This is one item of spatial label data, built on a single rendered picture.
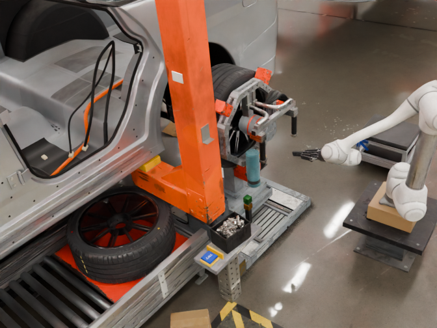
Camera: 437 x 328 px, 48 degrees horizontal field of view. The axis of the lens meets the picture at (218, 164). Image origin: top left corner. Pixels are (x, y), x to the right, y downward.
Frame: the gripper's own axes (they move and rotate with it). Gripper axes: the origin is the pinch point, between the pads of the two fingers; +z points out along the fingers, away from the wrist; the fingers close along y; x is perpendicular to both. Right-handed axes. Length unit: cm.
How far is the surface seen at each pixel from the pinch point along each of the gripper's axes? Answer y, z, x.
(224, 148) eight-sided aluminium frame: 30.8, 30.0, -20.5
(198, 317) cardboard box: 103, 21, 49
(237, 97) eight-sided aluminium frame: 16, 20, -48
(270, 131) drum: 5.2, 11.9, -18.3
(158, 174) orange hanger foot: 58, 65, -15
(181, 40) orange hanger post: 66, -2, -100
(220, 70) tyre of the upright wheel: 3, 39, -60
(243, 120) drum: 8.5, 27.7, -28.0
